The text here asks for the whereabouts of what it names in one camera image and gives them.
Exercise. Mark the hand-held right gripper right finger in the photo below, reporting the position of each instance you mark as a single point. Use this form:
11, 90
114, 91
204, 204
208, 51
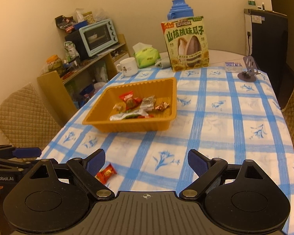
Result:
197, 162

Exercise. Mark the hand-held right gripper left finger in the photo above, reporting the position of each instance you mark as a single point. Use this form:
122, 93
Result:
96, 161

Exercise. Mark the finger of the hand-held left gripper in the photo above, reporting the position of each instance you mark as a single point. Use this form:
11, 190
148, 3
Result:
27, 152
9, 164

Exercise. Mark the small red candy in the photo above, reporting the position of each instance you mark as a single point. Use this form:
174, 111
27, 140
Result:
105, 173

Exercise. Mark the orange plastic tray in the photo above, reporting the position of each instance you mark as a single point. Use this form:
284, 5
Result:
137, 124

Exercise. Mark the long red green snack packet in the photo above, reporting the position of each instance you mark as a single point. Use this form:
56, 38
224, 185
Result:
129, 115

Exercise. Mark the brown red candy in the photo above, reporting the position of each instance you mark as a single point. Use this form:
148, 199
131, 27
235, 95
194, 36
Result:
161, 106

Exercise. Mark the red square snack packet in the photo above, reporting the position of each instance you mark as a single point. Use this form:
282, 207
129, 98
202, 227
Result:
127, 96

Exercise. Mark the grey snack packet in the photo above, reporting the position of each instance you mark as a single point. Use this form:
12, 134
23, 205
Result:
147, 102

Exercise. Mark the wooden shelf unit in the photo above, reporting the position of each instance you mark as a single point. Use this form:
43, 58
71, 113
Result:
54, 88

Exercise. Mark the white plastic bag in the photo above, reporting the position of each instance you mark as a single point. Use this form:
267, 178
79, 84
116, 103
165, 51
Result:
100, 71

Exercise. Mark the orange lid glass jar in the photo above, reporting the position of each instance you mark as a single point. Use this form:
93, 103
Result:
54, 64

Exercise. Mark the white mug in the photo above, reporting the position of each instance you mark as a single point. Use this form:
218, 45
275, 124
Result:
128, 67

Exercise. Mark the small card box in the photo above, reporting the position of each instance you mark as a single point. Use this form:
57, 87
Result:
233, 66

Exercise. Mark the grey cloth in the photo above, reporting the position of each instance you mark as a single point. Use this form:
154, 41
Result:
163, 63

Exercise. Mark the grey phone stand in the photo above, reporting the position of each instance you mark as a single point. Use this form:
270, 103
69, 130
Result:
248, 66

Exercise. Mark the green white snack bag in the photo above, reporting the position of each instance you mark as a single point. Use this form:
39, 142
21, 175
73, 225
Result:
71, 51

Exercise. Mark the green tissue pack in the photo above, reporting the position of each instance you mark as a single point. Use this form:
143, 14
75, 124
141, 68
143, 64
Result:
147, 57

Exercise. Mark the green sunflower seed bag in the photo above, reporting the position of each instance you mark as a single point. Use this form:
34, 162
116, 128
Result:
186, 46

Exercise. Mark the mint green toaster oven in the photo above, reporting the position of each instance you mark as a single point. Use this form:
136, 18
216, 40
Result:
98, 36

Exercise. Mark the black mini fridge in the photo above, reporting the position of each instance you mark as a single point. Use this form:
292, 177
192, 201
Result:
269, 53

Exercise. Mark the black red snack bags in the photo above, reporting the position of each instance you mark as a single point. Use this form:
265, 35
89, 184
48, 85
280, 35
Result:
65, 23

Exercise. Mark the blue plastic box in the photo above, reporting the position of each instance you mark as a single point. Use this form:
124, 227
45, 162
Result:
80, 25

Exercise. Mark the clear jar of nuts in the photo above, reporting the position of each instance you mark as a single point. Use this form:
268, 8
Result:
87, 17

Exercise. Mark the blue thermos jug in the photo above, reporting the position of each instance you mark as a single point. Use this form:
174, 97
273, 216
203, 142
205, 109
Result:
180, 8

